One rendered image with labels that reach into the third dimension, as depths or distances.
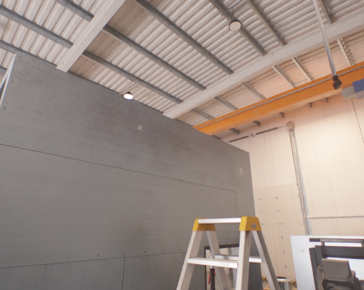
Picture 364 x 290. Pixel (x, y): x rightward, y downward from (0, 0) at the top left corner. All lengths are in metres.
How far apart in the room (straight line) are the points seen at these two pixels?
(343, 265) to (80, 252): 2.33
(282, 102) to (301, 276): 5.71
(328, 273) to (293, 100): 7.39
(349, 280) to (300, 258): 5.39
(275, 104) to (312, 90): 1.33
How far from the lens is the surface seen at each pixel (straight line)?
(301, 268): 8.20
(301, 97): 9.47
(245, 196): 2.89
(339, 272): 2.87
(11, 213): 1.44
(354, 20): 8.84
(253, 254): 2.94
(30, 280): 1.49
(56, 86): 1.67
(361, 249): 3.41
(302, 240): 8.09
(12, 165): 1.46
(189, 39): 8.41
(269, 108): 9.81
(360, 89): 8.95
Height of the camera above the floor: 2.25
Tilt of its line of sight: 20 degrees up
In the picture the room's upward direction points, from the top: straight up
